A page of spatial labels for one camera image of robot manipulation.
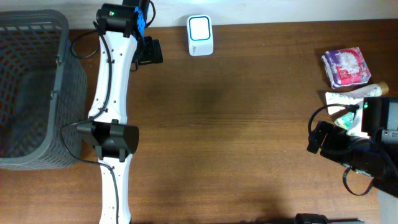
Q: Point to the grey plastic mesh basket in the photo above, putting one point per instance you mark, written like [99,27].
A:
[43,91]

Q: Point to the white barcode scanner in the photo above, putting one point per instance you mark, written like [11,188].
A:
[200,35]

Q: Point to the red purple plastic pack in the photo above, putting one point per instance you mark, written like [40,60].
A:
[346,67]

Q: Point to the teal Kleenex tissue pack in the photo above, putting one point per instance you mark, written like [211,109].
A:
[345,121]

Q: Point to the white tube brown cap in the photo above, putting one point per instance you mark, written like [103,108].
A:
[356,96]

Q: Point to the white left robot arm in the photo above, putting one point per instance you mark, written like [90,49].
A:
[123,47]

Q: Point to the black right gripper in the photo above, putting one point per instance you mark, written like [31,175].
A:
[331,147]

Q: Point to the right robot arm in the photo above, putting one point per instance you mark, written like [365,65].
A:
[380,122]

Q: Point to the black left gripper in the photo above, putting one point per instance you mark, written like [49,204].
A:
[153,50]

